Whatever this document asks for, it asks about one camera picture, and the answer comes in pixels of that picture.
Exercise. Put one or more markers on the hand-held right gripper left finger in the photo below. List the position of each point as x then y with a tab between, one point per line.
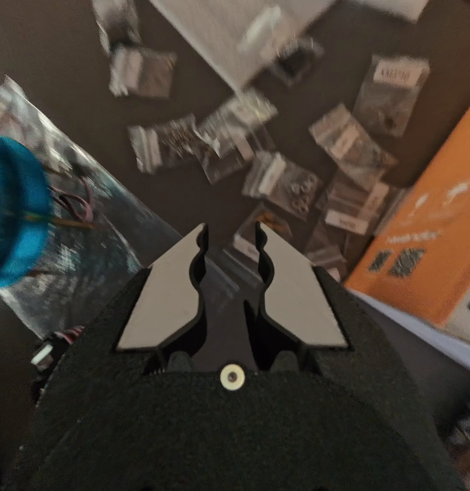
162	303

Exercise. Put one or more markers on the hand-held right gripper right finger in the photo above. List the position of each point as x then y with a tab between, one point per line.
300	303

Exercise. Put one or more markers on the orange cardboard box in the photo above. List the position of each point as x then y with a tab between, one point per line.
430	191

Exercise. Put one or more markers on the blue toy robot arm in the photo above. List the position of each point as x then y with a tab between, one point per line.
16	211

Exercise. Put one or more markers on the group of hardware bags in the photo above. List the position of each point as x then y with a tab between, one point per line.
154	73

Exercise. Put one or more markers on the dark grey desk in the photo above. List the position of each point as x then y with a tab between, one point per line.
47	38

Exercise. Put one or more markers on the large clear plastic bag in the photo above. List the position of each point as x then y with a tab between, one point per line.
97	249

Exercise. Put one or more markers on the small black servo motor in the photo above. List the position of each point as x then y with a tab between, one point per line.
47	353

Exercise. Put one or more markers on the white foam sheet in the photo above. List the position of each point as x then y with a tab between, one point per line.
219	30

